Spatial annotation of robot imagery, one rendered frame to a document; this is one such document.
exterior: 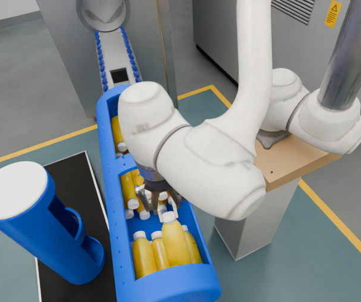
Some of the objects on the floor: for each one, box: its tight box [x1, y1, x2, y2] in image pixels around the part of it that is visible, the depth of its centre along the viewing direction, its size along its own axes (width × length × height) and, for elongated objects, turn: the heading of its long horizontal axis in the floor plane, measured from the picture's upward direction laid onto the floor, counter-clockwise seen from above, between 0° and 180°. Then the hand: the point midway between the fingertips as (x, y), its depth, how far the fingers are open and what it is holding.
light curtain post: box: [156, 0, 179, 111], centre depth 187 cm, size 6×6×170 cm
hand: (167, 210), depth 77 cm, fingers closed on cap, 4 cm apart
